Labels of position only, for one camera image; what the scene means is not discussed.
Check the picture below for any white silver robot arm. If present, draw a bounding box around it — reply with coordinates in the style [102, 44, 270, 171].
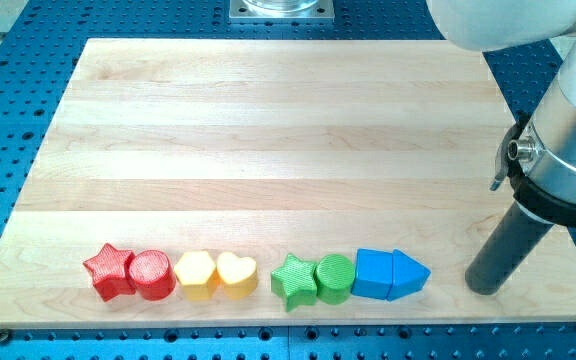
[428, 0, 576, 227]

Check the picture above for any light wooden board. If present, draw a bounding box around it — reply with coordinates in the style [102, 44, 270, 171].
[0, 39, 576, 329]

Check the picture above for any green star block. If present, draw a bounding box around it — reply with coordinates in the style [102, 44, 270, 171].
[271, 253, 318, 312]

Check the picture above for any green cylinder block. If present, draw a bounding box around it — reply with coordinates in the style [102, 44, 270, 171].
[315, 254, 355, 305]

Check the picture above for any yellow heart block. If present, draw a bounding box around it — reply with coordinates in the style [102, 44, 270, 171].
[217, 252, 258, 300]

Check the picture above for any blue cube block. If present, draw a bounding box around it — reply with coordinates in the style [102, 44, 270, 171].
[351, 248, 393, 300]

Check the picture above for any yellow hexagon block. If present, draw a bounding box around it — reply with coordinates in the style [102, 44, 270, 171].
[173, 251, 220, 301]

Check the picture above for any blue triangle block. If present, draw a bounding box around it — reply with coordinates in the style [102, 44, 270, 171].
[387, 249, 431, 301]

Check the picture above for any red cylinder block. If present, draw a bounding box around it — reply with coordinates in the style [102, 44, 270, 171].
[129, 250, 176, 301]

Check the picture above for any red star block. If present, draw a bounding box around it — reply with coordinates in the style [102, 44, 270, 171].
[83, 243, 136, 302]

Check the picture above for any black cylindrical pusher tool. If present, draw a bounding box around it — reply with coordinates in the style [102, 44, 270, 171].
[465, 202, 553, 295]

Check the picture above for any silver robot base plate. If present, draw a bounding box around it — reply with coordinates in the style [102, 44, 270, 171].
[229, 0, 335, 21]

